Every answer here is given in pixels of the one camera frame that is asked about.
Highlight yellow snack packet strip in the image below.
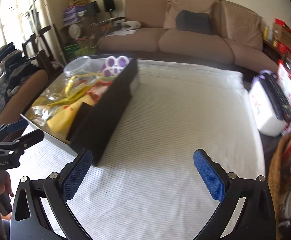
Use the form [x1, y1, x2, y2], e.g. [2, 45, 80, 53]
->
[47, 73, 105, 106]

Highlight yellow snack bag in box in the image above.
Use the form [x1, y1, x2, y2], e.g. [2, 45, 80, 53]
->
[47, 95, 94, 134]

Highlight black storage box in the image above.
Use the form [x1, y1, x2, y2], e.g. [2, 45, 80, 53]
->
[20, 53, 139, 167]

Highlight wicker basket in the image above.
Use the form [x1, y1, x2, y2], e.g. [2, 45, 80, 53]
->
[267, 133, 291, 239]

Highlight clear plastic lidded container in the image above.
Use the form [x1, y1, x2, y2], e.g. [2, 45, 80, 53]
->
[63, 56, 92, 77]

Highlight white appliance box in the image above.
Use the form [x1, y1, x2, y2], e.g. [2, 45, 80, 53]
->
[249, 70, 288, 137]

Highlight white cloth table cover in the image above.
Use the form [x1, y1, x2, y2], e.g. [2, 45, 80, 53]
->
[68, 60, 265, 239]

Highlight black remote control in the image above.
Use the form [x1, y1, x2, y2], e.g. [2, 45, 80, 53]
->
[259, 73, 291, 122]

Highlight cardboard box with red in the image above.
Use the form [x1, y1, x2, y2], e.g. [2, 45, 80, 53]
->
[273, 18, 291, 49]

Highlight brown sofa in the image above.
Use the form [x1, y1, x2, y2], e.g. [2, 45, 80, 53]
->
[98, 0, 277, 72]

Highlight tan sofa pillow right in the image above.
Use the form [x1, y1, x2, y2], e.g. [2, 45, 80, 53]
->
[220, 0, 263, 50]

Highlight tan sofa pillow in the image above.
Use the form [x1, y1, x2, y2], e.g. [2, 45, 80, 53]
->
[164, 0, 217, 29]
[220, 0, 263, 50]

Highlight dark blue cushion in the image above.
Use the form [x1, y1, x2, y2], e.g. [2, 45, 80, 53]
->
[175, 10, 212, 35]

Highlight tan sofa pillow left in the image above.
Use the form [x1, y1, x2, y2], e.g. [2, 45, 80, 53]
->
[164, 0, 217, 29]

